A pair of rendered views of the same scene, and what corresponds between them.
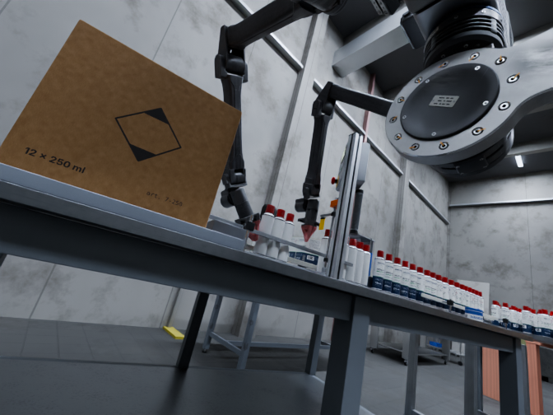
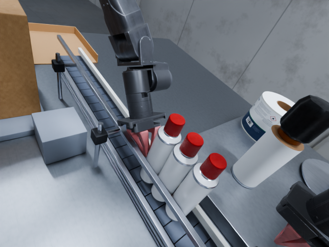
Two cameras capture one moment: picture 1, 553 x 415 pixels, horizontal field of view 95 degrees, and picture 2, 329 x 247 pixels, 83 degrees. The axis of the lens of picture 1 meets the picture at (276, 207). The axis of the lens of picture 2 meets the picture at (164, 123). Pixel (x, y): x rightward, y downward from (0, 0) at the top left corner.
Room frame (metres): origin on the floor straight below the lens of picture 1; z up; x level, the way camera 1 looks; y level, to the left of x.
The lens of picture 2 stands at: (0.85, -0.23, 1.30)
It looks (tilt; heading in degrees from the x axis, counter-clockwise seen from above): 40 degrees down; 65
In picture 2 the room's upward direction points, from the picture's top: 24 degrees clockwise
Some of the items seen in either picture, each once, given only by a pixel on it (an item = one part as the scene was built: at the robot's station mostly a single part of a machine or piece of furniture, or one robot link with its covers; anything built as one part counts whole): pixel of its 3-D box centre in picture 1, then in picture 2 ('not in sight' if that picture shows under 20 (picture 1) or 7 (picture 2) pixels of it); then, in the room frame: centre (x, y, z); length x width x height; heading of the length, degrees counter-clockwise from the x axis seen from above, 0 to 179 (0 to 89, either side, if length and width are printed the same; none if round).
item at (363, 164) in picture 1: (351, 168); not in sight; (1.07, -0.30, 1.38); 0.17 x 0.10 x 0.19; 174
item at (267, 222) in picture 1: (265, 230); (161, 151); (0.99, 0.02, 0.98); 0.05 x 0.05 x 0.20
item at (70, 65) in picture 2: not in sight; (66, 77); (0.73, 0.35, 0.91); 0.07 x 0.03 x 0.17; 29
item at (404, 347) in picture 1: (414, 337); not in sight; (5.74, -3.50, 0.42); 2.33 x 0.96 x 0.84; 128
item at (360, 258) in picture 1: (357, 262); not in sight; (1.24, -0.45, 0.98); 0.05 x 0.05 x 0.20
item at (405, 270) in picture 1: (404, 279); not in sight; (1.43, -0.79, 0.98); 0.05 x 0.05 x 0.20
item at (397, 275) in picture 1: (396, 276); not in sight; (1.39, -0.73, 0.98); 0.05 x 0.05 x 0.20
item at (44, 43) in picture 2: not in sight; (57, 42); (0.61, 0.71, 0.85); 0.30 x 0.26 x 0.04; 119
